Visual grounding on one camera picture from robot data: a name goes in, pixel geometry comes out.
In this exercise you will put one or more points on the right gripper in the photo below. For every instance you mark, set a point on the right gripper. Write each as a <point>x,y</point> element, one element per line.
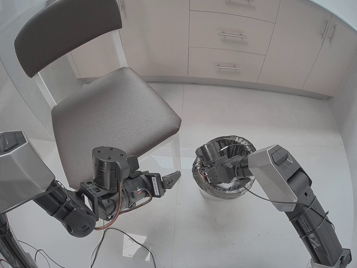
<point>209,174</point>

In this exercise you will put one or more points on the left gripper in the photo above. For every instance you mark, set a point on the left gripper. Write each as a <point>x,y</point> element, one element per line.
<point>147,181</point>

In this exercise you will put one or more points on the black plastic bag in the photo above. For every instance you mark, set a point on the black plastic bag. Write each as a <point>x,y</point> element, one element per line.
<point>239,149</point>

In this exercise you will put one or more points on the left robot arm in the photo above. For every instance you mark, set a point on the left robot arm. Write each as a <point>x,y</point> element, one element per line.
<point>19,163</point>

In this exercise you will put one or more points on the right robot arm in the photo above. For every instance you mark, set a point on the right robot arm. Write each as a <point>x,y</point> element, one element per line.
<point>279,177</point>

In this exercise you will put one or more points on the white trash bin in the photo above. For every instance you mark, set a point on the white trash bin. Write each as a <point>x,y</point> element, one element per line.
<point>205,192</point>

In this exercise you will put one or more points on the grey padded chair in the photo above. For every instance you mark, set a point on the grey padded chair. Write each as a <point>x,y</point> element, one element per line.
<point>117,107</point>

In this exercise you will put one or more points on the beige cabinet with drawers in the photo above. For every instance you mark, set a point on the beige cabinet with drawers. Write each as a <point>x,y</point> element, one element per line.
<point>231,18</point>

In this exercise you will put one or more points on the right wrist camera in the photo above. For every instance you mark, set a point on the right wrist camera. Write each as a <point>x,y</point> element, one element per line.
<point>200,155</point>

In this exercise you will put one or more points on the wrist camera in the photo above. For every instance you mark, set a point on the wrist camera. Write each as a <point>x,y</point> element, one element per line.
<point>200,155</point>
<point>131,163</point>

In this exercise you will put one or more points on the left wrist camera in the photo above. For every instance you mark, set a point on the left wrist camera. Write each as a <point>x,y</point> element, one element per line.
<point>131,163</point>

